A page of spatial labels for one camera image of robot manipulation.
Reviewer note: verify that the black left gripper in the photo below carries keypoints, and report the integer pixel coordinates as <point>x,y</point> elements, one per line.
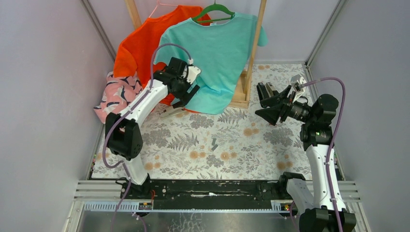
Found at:
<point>186,83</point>

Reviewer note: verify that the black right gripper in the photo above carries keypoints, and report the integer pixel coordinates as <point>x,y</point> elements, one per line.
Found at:
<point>272,114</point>

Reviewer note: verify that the beige and black stapler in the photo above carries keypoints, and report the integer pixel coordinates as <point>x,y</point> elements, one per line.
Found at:
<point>271,90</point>

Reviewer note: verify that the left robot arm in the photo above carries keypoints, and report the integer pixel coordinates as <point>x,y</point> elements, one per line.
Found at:
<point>123,130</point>

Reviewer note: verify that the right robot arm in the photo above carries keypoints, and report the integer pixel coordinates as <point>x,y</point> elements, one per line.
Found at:
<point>323,210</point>

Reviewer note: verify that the wooden rack base tray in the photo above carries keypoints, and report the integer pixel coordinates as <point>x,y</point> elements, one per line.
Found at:
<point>241,95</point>

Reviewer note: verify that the teal t-shirt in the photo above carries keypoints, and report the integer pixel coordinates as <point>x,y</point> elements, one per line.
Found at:
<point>220,51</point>

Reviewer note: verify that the orange t-shirt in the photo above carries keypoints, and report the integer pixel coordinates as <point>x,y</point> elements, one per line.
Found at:
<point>135,52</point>

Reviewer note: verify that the pink bird-pattern cloth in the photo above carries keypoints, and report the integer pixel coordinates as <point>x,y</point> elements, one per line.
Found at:
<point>117,95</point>

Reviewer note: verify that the green clothes hanger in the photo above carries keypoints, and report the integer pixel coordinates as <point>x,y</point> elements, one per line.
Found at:
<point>213,13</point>

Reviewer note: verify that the pink clothes hanger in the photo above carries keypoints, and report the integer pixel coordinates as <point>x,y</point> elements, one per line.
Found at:
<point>159,5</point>

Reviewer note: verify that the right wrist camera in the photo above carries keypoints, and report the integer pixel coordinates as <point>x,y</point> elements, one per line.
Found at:
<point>297,82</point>

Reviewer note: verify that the wooden rack right post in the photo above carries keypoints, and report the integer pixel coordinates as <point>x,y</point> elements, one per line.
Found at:
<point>254,48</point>

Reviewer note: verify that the wooden rack post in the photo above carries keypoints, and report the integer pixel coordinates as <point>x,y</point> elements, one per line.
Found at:
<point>254,48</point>
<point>133,13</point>

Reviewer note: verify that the wooden rack left post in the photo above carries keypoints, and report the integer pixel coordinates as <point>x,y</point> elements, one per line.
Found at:
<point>133,13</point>

